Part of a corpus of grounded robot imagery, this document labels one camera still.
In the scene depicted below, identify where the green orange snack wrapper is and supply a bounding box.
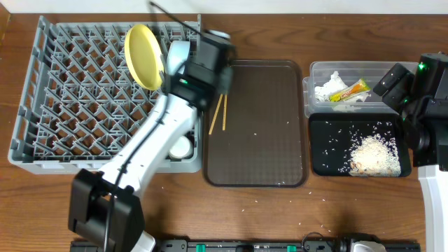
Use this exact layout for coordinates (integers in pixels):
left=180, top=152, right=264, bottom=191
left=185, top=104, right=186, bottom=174
left=329, top=78, right=370, bottom=102

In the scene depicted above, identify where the clear plastic waste bin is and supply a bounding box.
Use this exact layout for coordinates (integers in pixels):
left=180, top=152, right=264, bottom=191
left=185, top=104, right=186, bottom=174
left=302, top=61, right=396, bottom=117

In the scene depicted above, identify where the yellow plate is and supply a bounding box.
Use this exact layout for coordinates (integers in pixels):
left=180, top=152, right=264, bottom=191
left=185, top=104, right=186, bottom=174
left=125, top=24, right=164, bottom=91

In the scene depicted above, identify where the pile of rice waste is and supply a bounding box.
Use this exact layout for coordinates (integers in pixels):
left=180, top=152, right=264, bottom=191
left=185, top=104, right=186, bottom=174
left=349, top=134, right=401, bottom=177

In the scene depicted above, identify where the white tissue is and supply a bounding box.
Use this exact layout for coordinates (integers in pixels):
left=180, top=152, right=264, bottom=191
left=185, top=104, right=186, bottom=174
left=314, top=71, right=370, bottom=112

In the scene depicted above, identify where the dark brown serving tray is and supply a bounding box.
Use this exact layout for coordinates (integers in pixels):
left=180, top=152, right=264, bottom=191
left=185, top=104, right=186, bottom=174
left=202, top=59, right=308, bottom=188

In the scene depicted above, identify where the light blue bowl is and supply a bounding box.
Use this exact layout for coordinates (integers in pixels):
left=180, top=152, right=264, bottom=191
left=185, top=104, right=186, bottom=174
left=166, top=41, right=190, bottom=76

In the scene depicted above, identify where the small white green cup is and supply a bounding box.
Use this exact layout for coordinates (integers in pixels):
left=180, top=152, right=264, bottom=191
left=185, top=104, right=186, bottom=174
left=169, top=136, right=193, bottom=160

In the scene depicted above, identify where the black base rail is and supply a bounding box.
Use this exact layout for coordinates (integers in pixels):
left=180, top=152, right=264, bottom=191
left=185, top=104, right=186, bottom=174
left=69, top=237, right=422, bottom=252

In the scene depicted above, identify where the grey dishwasher rack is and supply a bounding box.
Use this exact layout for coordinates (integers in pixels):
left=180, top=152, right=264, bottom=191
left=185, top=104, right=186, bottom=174
left=7, top=13, right=204, bottom=175

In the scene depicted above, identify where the wooden chopstick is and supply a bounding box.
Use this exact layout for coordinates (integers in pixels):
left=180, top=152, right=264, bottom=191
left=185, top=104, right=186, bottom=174
left=222, top=94, right=228, bottom=131
left=209, top=94, right=223, bottom=135

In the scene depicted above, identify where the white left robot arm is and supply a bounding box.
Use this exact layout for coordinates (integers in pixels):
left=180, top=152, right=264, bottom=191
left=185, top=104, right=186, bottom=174
left=68, top=30, right=237, bottom=251

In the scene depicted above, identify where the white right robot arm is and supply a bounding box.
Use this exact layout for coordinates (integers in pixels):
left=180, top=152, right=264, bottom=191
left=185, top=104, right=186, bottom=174
left=373, top=52, right=447, bottom=252

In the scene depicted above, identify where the black waste bin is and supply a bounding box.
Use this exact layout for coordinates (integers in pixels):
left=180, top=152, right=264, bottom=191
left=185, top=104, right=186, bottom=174
left=309, top=113, right=412, bottom=177

